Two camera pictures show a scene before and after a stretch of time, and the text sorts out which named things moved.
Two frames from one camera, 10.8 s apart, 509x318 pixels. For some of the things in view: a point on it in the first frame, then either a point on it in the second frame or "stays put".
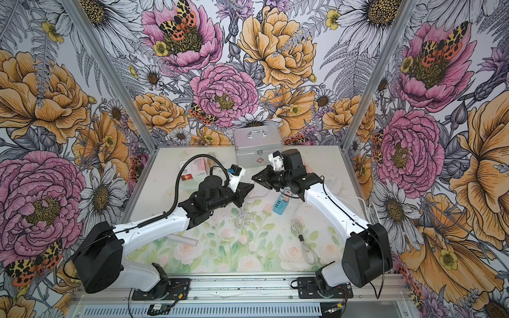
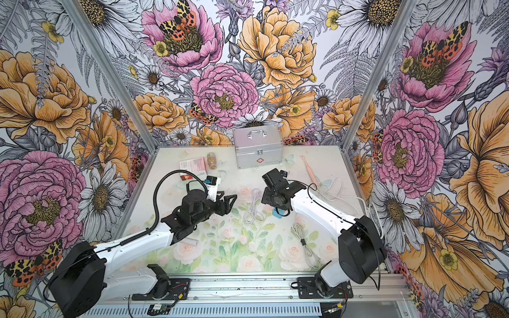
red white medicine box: x=195 y=167 stays put
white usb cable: x=240 y=219 → x=252 y=215
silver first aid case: x=253 y=145 stays put
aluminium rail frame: x=251 y=297 stays put
